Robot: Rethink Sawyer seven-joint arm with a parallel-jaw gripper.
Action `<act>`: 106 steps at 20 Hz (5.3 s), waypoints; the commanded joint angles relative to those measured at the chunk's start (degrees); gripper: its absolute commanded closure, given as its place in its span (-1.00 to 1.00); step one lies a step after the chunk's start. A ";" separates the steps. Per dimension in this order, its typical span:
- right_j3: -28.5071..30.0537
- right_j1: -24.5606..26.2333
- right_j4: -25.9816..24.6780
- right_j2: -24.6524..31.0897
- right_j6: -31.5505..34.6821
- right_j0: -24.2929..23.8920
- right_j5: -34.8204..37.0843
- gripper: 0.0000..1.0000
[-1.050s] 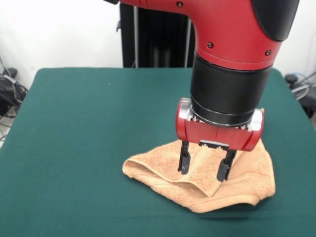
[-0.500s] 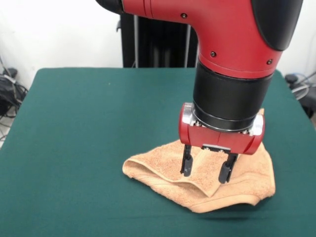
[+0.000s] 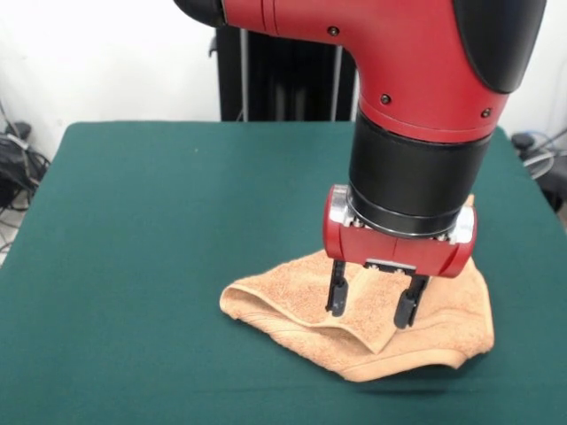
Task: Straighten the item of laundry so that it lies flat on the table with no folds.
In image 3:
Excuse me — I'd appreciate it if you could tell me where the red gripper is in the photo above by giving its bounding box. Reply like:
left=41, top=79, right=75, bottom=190
left=322, top=184, right=478, bottom=329

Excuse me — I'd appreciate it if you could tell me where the orange terry towel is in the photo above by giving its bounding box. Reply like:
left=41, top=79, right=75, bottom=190
left=220, top=194, right=496, bottom=382

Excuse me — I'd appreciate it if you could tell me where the dark green table cloth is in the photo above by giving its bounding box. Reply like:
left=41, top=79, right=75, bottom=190
left=0, top=121, right=567, bottom=425

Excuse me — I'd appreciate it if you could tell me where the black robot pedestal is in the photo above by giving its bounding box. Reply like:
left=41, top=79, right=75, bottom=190
left=207, top=24, right=360, bottom=123

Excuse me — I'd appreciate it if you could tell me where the black cable tangle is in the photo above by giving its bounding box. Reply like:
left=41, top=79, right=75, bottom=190
left=0, top=121, right=52, bottom=213

